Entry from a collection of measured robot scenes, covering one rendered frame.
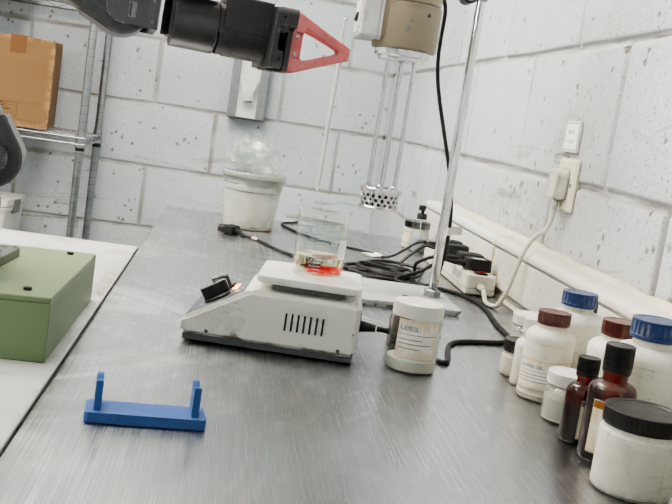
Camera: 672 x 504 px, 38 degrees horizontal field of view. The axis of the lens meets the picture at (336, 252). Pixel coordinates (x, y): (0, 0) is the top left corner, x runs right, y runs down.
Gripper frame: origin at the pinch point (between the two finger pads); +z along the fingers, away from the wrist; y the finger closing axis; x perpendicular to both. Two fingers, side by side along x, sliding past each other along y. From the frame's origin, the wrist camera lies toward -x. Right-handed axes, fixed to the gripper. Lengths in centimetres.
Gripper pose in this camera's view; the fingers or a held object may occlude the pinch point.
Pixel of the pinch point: (341, 53)
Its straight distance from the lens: 114.4
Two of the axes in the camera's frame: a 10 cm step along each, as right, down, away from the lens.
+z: 9.5, 1.3, 2.9
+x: -1.8, 9.8, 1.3
